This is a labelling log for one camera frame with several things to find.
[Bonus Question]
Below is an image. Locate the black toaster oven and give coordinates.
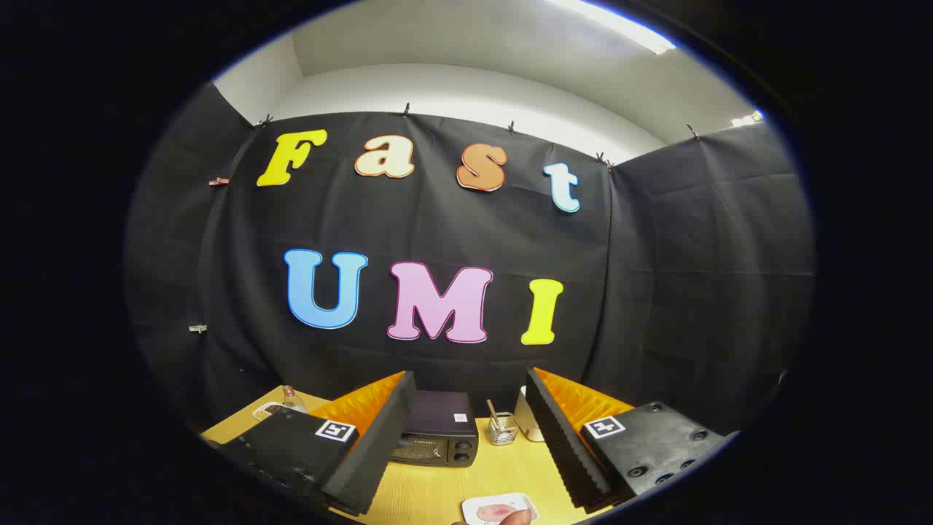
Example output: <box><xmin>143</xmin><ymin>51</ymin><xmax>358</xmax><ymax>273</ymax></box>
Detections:
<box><xmin>390</xmin><ymin>390</ymin><xmax>480</xmax><ymax>467</ymax></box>

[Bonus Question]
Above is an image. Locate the wire mesh basket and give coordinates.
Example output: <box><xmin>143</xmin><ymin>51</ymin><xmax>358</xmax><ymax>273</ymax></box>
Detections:
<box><xmin>487</xmin><ymin>413</ymin><xmax>519</xmax><ymax>446</ymax></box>

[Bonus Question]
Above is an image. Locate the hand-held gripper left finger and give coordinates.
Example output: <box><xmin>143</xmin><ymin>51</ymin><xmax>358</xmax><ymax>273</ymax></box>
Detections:
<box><xmin>219</xmin><ymin>370</ymin><xmax>416</xmax><ymax>517</ymax></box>

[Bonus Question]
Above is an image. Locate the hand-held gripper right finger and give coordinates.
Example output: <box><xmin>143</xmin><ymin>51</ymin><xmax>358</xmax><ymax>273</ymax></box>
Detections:
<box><xmin>526</xmin><ymin>367</ymin><xmax>730</xmax><ymax>513</ymax></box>

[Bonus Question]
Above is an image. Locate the black backdrop cloth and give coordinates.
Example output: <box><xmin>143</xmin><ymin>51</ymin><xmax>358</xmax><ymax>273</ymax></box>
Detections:
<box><xmin>124</xmin><ymin>80</ymin><xmax>816</xmax><ymax>438</ymax></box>

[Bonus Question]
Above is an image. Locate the white toaster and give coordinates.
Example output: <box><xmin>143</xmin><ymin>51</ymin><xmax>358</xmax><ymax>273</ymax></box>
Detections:
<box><xmin>514</xmin><ymin>386</ymin><xmax>546</xmax><ymax>443</ymax></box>

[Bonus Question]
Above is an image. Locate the white square plate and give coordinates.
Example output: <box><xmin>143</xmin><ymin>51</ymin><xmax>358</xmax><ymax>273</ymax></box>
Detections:
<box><xmin>461</xmin><ymin>493</ymin><xmax>540</xmax><ymax>525</ymax></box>

